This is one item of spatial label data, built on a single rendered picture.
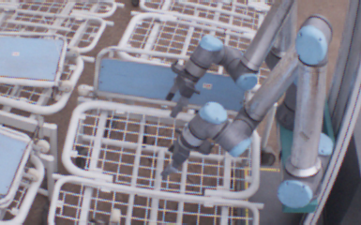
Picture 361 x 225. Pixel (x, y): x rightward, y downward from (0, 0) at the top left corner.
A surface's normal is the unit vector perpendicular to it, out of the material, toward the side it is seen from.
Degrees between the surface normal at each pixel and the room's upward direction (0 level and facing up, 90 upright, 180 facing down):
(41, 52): 5
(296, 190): 95
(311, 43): 83
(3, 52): 5
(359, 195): 90
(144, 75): 90
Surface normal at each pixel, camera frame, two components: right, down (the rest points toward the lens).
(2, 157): 0.10, -0.70
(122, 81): -0.07, 0.61
